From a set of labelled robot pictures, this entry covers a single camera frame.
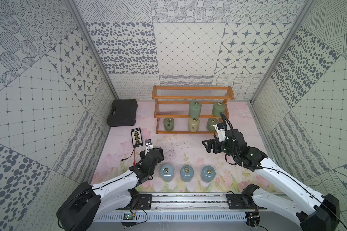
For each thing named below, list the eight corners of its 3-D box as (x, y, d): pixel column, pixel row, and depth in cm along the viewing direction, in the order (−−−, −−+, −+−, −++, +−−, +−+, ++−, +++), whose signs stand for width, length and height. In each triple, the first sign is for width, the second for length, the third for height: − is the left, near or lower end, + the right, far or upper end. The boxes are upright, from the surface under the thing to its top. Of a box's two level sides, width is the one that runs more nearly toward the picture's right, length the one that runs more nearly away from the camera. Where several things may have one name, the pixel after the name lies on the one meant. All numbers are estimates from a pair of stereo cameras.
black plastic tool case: (108, 127, 104) (106, 124, 101) (114, 103, 120) (112, 100, 116) (135, 125, 105) (134, 121, 102) (138, 102, 121) (137, 98, 118)
